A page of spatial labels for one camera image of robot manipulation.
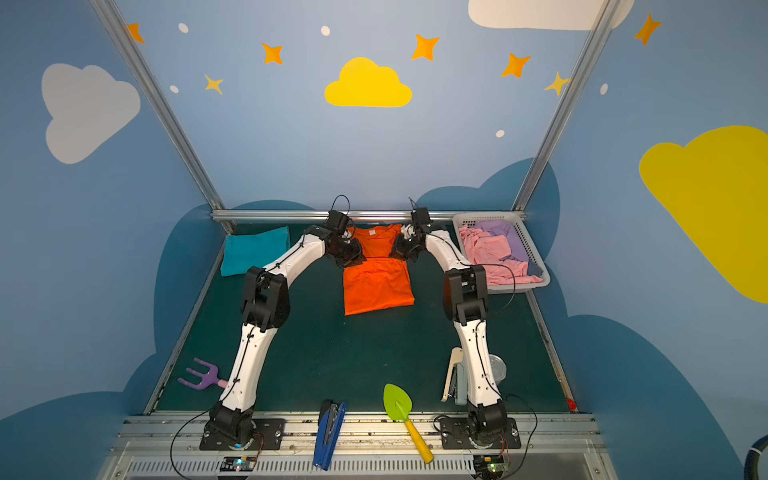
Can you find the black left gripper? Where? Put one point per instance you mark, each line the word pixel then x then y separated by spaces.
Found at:
pixel 349 253

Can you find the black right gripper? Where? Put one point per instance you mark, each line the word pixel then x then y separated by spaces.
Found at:
pixel 405 249

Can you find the orange t shirt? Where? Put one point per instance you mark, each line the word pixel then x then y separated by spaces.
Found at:
pixel 380 282

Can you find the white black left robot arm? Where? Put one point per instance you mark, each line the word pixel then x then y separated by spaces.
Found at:
pixel 266 308

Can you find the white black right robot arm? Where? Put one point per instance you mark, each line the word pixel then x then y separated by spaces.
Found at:
pixel 465 303

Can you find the pink t shirt in basket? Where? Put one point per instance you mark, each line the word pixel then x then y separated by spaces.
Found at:
pixel 497 274

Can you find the white perforated plastic basket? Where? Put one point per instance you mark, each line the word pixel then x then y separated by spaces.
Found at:
pixel 529 247

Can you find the folded teal t shirt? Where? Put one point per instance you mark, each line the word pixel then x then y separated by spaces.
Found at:
pixel 241 252

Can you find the purple t shirt in basket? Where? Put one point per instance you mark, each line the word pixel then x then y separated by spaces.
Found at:
pixel 501 243

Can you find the white grey stapler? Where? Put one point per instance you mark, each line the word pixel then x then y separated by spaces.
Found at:
pixel 456 382

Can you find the green yellow toy trowel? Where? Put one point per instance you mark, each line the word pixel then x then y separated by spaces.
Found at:
pixel 398 405

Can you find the blue stapler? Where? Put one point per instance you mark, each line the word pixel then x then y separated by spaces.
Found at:
pixel 330 420

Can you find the purple toy garden fork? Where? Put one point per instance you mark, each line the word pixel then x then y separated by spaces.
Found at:
pixel 206 378

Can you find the right green circuit board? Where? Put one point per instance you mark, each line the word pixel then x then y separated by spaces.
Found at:
pixel 488 467

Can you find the green circuit board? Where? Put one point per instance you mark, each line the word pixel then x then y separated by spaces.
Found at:
pixel 232 464
pixel 488 467

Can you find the left green circuit board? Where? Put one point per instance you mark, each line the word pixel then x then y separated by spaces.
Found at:
pixel 232 464

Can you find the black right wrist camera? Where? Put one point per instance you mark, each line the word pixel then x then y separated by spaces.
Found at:
pixel 421 221

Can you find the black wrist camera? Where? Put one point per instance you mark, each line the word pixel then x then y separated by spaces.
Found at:
pixel 421 221
pixel 337 222

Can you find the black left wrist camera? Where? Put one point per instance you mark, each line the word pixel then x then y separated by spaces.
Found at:
pixel 337 222

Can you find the aluminium back frame rail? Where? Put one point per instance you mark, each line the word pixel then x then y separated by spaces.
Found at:
pixel 308 216

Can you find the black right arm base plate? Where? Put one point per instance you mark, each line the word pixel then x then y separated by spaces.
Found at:
pixel 454 433

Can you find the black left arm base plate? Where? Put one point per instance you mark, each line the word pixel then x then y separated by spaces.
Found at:
pixel 257 434

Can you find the aluminium front rail bed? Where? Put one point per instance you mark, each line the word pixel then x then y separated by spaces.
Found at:
pixel 370 446

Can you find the aluminium left frame post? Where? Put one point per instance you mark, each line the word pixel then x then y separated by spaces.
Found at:
pixel 113 21

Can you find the aluminium frame post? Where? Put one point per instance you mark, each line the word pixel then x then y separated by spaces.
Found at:
pixel 113 21
pixel 584 66

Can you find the aluminium right frame post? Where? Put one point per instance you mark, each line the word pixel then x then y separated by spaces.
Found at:
pixel 584 66

